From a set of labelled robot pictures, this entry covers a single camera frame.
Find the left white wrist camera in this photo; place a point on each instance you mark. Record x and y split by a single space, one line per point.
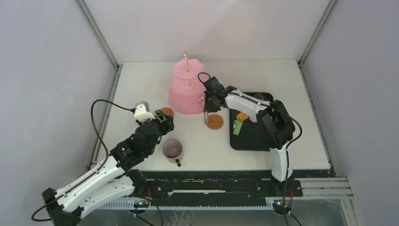
142 112

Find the yellow round biscuit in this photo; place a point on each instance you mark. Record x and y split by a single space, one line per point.
242 117

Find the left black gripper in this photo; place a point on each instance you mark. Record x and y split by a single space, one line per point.
167 125

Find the purple mug with black handle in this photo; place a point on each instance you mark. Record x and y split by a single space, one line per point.
173 151

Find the wooden round coaster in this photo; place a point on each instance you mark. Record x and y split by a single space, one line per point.
167 111
214 122

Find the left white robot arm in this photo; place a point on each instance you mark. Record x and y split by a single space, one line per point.
114 177

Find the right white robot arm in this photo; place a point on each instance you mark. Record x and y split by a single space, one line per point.
275 125

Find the pink frosted sprinkle donut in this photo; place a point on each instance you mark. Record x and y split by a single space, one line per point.
252 118

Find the pink three-tier cake stand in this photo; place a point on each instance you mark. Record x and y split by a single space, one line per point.
186 93

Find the left wooden round coaster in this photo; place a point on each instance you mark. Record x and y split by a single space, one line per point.
167 111

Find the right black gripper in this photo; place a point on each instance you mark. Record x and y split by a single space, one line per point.
208 107

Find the chocolate round cookie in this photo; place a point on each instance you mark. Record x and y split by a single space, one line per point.
258 96

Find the right wooden round coaster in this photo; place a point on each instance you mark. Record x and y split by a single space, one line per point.
214 122

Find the pink-tipped metal tongs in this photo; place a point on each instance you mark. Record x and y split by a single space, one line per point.
205 116

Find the black serving tray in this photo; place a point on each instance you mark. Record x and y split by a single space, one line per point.
251 137

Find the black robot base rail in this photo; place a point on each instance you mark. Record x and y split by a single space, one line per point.
217 188

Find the green striped cake slice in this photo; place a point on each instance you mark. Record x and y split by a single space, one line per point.
237 126

